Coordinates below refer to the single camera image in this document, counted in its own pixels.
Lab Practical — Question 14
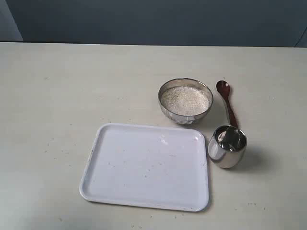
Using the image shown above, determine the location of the brown wooden spoon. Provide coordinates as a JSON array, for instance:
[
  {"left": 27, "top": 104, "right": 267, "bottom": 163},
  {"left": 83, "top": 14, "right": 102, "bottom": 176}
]
[{"left": 216, "top": 80, "right": 239, "bottom": 128}]

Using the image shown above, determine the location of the steel bowl of rice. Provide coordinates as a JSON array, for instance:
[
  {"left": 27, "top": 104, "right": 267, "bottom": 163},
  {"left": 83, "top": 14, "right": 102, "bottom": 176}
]
[{"left": 158, "top": 78, "right": 213, "bottom": 125}]

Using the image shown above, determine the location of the small steel cup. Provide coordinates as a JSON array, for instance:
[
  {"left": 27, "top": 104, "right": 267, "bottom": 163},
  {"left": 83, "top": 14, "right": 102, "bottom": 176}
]
[{"left": 208, "top": 126, "right": 247, "bottom": 169}]

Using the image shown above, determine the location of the white plastic tray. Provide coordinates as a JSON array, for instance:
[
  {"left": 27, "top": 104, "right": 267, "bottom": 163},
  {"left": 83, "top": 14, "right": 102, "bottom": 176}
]
[{"left": 79, "top": 123, "right": 209, "bottom": 212}]

